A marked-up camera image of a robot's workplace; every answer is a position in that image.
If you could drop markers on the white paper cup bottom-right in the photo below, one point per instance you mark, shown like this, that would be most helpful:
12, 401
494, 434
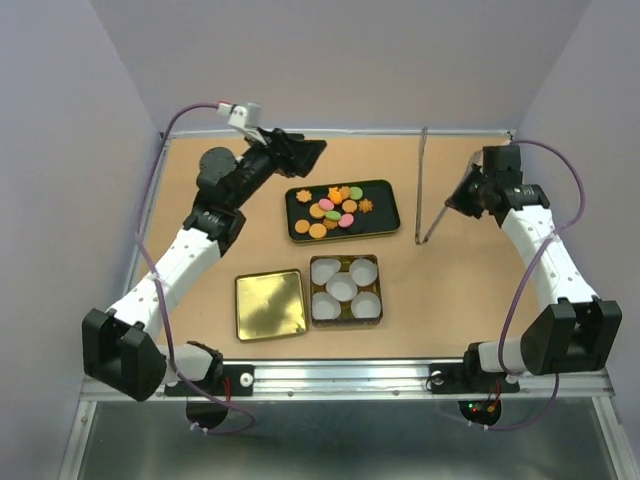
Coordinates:
366, 305

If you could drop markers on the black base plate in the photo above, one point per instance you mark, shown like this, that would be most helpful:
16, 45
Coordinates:
456, 378
233, 379

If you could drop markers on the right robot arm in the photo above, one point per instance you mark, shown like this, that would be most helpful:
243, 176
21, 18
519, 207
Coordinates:
575, 329

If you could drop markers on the metal tongs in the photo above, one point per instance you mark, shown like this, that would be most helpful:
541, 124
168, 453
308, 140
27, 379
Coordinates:
419, 237

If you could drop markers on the green round cookie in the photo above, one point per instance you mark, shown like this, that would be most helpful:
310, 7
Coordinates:
355, 193

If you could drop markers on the white paper cup centre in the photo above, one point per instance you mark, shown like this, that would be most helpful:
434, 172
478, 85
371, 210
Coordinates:
342, 287

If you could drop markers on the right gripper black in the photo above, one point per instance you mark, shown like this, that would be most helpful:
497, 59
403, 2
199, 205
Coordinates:
458, 201

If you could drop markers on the orange bear cookie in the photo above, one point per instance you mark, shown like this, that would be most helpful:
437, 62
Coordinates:
334, 195

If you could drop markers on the orange round cookie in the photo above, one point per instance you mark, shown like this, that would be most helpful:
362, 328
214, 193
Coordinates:
316, 212
317, 231
302, 226

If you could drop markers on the orange round cookie left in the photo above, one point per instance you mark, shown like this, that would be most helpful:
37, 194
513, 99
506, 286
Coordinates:
302, 226

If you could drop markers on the gold cookie tin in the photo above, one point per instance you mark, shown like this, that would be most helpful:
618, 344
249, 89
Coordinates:
346, 318

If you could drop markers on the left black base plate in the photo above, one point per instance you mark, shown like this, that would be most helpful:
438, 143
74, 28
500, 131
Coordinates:
233, 379

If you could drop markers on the pink cookie lower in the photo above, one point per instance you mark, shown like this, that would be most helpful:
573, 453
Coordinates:
346, 220

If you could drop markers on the orange round cookie middle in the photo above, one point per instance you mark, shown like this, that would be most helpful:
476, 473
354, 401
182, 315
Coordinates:
316, 212

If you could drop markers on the white paper cup top-right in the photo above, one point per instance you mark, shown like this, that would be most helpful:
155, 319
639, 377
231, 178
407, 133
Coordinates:
363, 272

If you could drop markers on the orange star cookie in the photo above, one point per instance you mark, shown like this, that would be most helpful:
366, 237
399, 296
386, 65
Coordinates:
365, 205

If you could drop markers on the white paper cup top-left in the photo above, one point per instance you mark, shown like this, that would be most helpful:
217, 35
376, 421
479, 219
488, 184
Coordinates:
323, 269

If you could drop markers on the pink round cookie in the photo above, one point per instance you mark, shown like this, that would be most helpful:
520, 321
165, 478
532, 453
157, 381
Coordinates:
326, 204

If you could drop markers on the orange flower cookie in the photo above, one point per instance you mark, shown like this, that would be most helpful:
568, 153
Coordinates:
303, 196

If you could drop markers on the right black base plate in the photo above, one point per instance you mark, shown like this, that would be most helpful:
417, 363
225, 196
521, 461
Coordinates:
456, 378

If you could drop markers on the white paper cup bottom-left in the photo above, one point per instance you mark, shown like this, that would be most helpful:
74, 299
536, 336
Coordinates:
325, 307

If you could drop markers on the orange round cookie bottom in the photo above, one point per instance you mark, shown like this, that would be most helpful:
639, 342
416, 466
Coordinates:
317, 231

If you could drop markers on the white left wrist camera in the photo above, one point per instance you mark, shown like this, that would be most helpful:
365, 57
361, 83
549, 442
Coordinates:
244, 118

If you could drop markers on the aluminium front rail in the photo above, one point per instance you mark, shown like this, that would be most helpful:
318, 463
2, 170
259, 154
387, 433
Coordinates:
388, 379

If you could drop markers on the green cookie lower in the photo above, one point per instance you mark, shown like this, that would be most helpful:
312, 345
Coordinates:
333, 215

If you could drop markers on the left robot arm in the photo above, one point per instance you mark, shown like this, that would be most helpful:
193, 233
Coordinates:
119, 344

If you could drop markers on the black cookie tray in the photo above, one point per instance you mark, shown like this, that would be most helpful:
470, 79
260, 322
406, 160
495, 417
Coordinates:
383, 219

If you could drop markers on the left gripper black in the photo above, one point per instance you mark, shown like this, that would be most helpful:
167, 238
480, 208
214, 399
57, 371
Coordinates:
291, 155

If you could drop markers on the gold tin lid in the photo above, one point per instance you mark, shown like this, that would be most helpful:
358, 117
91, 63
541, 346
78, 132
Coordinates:
270, 305

